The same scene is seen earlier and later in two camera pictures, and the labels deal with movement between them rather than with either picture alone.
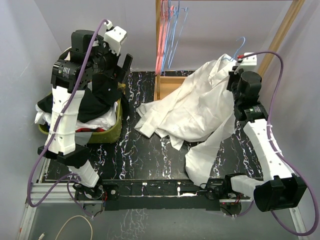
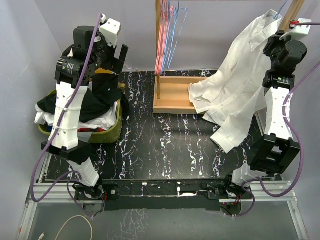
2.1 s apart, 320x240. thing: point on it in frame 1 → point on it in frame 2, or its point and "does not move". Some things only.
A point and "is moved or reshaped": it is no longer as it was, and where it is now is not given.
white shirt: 199,113 is moved or reshaped
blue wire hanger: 241,46 → 277,14
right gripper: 233,76 → 274,41
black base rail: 163,194 does not move
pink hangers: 166,13 does not move
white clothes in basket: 107,120 does not move
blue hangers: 177,18 does not move
